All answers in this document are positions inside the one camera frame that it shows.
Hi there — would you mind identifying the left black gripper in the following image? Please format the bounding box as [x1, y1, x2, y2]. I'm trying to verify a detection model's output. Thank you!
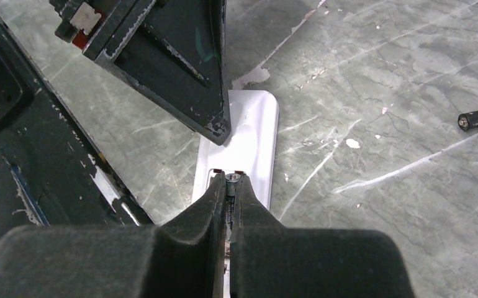
[50, 0, 231, 145]

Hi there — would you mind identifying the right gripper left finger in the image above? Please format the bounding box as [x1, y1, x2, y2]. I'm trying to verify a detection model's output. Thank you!
[0, 173, 226, 297]

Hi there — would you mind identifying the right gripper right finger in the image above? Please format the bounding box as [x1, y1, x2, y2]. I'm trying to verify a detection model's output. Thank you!
[230, 175, 414, 297]

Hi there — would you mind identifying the white remote control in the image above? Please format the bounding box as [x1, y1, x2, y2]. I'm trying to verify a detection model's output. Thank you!
[191, 89, 280, 298]

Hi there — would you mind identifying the black orange battery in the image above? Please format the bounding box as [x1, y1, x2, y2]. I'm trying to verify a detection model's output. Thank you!
[225, 173, 240, 230]

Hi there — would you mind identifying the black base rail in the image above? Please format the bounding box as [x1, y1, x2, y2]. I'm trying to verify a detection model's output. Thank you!
[0, 18, 151, 238]

